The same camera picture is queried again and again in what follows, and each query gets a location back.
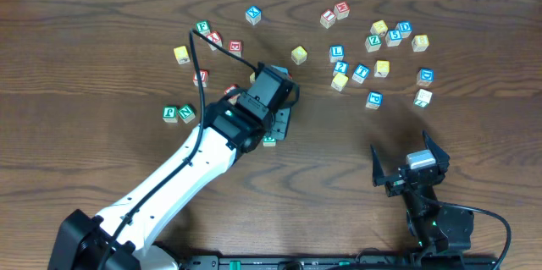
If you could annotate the red E block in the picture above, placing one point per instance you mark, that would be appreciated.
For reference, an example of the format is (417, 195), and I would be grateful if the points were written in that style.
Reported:
(236, 48)

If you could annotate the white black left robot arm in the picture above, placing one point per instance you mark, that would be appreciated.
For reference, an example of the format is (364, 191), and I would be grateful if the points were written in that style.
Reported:
(122, 235)

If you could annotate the blue 2 block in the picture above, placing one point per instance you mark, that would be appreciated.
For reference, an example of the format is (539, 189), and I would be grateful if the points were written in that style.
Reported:
(341, 67)

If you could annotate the red I block far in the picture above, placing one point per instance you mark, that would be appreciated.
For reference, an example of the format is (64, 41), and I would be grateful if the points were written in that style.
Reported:
(327, 18)

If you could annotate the yellow B-side block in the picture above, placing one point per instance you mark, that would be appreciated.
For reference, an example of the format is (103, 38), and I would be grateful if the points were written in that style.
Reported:
(420, 43)

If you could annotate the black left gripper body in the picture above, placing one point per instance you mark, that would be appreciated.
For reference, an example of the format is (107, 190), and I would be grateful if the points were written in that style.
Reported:
(282, 123)

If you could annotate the yellow block far left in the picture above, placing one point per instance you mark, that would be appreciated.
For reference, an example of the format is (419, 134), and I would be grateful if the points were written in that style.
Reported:
(181, 55)

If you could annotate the red block far right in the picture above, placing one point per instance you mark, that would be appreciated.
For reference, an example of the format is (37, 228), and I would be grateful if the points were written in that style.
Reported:
(341, 10)

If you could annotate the red X block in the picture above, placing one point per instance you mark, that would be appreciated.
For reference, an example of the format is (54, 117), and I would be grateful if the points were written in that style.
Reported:
(215, 38)

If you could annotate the blue L block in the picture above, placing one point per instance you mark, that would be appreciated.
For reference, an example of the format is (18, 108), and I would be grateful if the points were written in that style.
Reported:
(336, 53)

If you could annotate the green N block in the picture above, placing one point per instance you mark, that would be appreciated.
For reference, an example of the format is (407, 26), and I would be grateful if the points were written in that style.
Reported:
(186, 113)

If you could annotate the green B block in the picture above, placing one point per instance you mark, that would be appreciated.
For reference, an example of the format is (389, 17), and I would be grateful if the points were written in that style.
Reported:
(269, 141)

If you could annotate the yellow hammer block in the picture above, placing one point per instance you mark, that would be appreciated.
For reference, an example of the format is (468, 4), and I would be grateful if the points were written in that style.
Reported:
(381, 68)

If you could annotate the blue D block near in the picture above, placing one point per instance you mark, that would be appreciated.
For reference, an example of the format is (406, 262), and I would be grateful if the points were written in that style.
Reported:
(425, 77)

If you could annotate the blue P block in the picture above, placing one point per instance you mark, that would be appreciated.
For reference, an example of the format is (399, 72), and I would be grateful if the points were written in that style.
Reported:
(374, 100)

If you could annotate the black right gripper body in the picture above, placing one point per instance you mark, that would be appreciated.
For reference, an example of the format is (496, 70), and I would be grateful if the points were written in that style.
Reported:
(408, 179)

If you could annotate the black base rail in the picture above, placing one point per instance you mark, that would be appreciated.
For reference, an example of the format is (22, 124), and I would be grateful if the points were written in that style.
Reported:
(367, 260)

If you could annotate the green 7 block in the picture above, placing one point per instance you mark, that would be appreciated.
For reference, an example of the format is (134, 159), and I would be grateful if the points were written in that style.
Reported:
(422, 98)

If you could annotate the blue X block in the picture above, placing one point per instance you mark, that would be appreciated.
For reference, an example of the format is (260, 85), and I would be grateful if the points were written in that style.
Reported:
(253, 15)

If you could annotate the green F block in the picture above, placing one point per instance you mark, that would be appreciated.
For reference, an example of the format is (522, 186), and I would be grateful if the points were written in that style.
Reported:
(203, 27)

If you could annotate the yellow block by Z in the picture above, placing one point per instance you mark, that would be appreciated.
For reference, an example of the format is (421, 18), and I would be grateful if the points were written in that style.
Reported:
(379, 28)

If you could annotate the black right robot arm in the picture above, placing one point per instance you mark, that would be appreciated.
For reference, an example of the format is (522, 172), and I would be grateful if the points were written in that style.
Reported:
(439, 229)

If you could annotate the blue D block far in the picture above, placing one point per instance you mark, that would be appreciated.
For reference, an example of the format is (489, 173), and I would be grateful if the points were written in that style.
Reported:
(405, 28)

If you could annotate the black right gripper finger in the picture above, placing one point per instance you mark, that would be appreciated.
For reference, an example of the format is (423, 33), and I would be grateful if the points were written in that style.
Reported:
(378, 176)
(441, 157)

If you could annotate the blue d block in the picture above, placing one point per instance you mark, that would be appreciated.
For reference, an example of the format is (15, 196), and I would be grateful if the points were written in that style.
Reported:
(425, 77)
(405, 28)

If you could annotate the yellow block by 2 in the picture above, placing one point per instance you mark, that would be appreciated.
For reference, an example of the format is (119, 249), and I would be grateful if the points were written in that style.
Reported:
(339, 81)

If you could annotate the red A block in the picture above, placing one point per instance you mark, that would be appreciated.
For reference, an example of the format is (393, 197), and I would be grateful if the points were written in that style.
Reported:
(232, 93)

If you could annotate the blue T block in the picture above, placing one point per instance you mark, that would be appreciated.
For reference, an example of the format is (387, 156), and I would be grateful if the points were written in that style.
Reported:
(361, 73)

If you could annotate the red U block left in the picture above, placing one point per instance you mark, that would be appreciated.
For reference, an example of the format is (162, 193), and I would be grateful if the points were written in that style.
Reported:
(201, 78)

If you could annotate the blue 5 block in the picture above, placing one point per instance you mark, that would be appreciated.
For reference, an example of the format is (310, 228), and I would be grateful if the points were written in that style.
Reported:
(393, 38)

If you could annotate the green Z block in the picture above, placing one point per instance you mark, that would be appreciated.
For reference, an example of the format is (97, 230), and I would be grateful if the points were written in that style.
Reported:
(373, 43)

